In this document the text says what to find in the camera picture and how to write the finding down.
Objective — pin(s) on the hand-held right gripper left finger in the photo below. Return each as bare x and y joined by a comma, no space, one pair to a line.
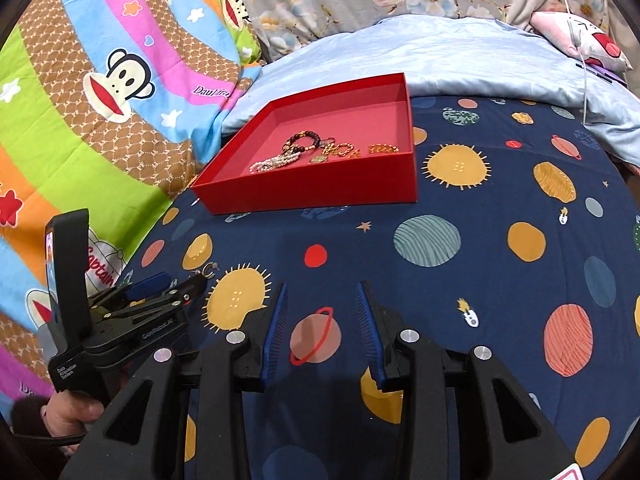
274,340

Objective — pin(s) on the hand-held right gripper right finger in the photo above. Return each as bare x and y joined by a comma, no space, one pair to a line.
369,335

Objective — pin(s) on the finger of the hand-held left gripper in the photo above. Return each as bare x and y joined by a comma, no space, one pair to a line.
172,297
147,284

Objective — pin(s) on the small silver earring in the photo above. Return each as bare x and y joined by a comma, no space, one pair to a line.
212,271

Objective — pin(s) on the red cardboard box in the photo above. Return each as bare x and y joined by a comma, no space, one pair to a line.
310,195

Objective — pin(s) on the gold wrist watch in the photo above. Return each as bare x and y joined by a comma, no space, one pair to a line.
318,158

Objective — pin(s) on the person's left forearm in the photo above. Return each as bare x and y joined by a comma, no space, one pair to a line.
27,415

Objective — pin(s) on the person's left hand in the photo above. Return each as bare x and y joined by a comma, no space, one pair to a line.
70,412

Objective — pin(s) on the colourful cartoon monkey blanket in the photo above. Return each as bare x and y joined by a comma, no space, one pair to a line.
100,125

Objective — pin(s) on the light blue blanket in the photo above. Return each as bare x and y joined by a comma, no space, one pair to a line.
475,55

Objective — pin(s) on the purple notebook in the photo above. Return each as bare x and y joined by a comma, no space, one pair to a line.
602,72

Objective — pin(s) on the pink cartoon pillow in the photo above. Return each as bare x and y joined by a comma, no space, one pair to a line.
575,40

